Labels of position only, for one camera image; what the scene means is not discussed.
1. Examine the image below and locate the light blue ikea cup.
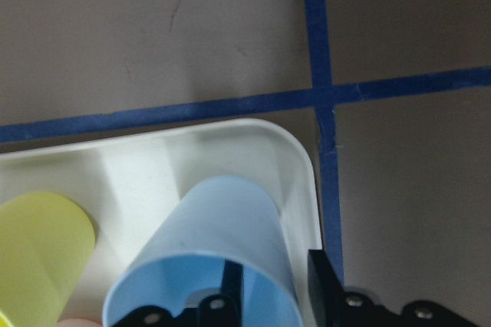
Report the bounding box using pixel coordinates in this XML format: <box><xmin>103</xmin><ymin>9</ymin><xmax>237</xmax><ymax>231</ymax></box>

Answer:
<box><xmin>102</xmin><ymin>176</ymin><xmax>303</xmax><ymax>326</ymax></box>

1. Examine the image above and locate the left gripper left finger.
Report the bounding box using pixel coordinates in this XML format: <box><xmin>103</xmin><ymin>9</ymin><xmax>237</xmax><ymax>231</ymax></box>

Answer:
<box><xmin>115</xmin><ymin>260</ymin><xmax>244</xmax><ymax>327</ymax></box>

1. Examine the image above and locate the yellow cup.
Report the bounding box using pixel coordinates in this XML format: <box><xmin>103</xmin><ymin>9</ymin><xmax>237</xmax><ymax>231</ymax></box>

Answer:
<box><xmin>1</xmin><ymin>191</ymin><xmax>96</xmax><ymax>326</ymax></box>

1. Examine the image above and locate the cream cup tray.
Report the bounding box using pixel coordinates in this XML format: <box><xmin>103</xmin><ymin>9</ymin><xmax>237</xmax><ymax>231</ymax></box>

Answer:
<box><xmin>1</xmin><ymin>118</ymin><xmax>321</xmax><ymax>326</ymax></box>

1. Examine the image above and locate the pink cup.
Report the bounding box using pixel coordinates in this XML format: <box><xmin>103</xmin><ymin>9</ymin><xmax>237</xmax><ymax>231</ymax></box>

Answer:
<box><xmin>55</xmin><ymin>318</ymin><xmax>102</xmax><ymax>327</ymax></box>

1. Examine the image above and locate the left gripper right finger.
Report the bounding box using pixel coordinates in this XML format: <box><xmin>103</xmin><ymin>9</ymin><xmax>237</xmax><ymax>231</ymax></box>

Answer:
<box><xmin>308</xmin><ymin>249</ymin><xmax>474</xmax><ymax>327</ymax></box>

